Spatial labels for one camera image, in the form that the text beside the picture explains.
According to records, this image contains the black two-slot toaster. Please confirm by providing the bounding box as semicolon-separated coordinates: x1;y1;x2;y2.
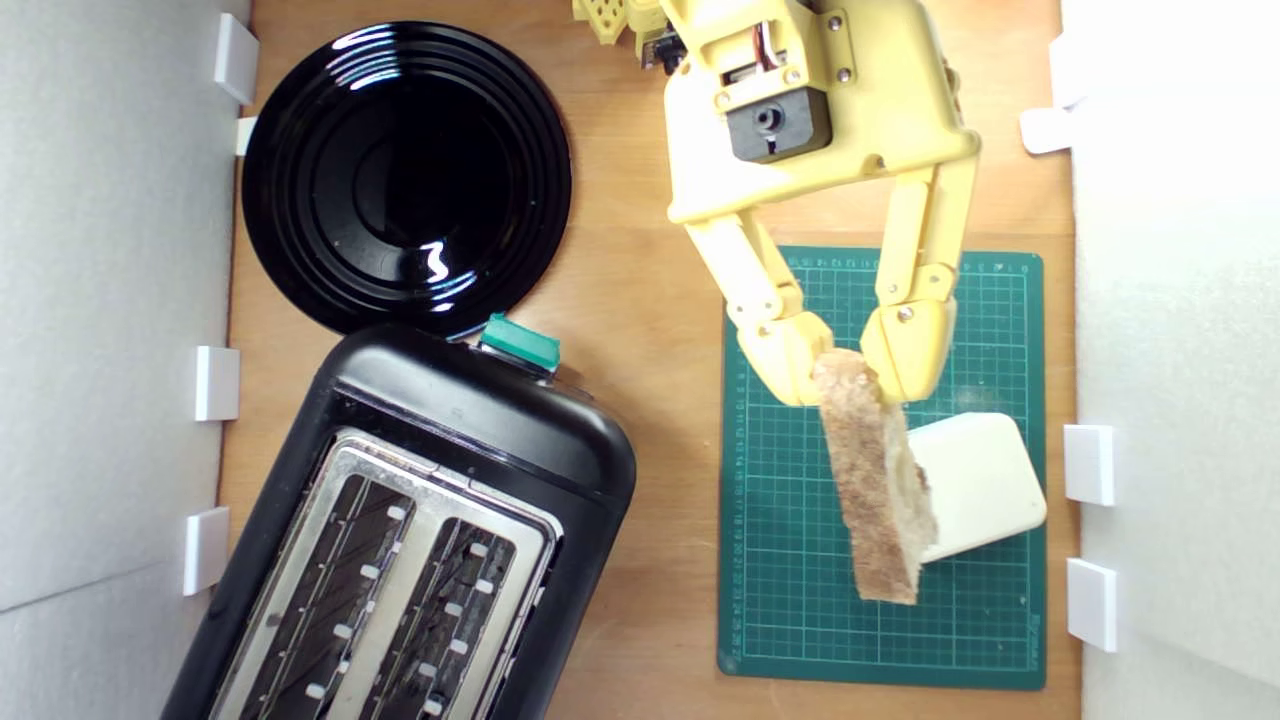
160;322;638;720

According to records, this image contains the green toaster lever knob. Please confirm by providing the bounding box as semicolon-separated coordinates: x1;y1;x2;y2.
478;312;562;374

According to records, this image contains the brown bread slice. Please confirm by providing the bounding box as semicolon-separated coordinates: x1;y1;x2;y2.
810;348;941;606

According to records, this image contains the black round plate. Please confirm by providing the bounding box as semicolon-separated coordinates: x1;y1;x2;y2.
240;20;574;341

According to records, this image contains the green cutting mat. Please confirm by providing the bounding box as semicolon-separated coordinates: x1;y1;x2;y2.
717;243;1048;691

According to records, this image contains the white rounded block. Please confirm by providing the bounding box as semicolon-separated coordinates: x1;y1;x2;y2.
905;412;1048;564

